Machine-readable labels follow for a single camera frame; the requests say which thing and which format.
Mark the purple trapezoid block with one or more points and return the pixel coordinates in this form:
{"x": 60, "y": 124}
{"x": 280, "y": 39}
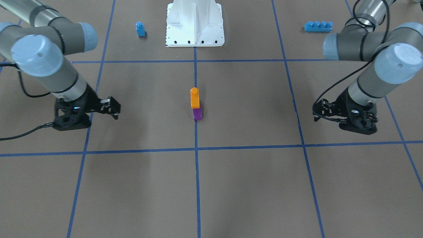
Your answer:
{"x": 197, "y": 114}

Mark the orange trapezoid block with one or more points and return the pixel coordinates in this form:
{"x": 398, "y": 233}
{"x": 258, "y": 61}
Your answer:
{"x": 195, "y": 98}

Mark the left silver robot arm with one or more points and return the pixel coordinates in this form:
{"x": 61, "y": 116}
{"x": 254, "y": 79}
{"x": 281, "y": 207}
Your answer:
{"x": 392, "y": 56}

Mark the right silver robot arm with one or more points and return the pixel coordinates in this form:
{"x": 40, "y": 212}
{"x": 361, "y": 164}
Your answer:
{"x": 40, "y": 50}

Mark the brown paper table cover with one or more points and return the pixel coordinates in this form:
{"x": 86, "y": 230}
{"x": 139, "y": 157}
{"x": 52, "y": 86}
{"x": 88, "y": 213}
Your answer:
{"x": 255, "y": 166}

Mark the small blue block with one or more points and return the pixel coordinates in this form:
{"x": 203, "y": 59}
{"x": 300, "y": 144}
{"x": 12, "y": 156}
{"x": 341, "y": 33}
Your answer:
{"x": 140, "y": 30}

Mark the long blue stud block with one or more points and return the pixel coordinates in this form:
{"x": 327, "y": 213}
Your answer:
{"x": 317, "y": 26}

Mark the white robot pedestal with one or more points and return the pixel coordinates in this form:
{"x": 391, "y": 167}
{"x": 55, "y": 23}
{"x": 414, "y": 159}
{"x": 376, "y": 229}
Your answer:
{"x": 194, "y": 23}

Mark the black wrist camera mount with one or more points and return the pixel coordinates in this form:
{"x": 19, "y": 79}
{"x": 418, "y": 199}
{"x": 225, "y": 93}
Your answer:
{"x": 349, "y": 115}
{"x": 73, "y": 115}

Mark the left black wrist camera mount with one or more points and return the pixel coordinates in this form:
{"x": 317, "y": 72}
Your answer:
{"x": 349, "y": 115}

